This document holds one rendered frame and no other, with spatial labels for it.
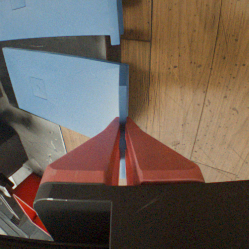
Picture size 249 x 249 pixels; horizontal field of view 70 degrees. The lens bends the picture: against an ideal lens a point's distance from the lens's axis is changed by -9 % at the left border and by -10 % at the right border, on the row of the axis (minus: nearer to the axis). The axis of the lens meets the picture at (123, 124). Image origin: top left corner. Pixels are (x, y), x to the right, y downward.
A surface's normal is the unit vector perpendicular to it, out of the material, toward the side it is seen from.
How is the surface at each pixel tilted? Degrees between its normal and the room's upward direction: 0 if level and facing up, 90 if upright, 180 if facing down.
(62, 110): 0
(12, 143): 90
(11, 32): 0
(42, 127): 0
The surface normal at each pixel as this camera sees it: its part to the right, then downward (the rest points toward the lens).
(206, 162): -0.49, 0.51
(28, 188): -0.02, -0.81
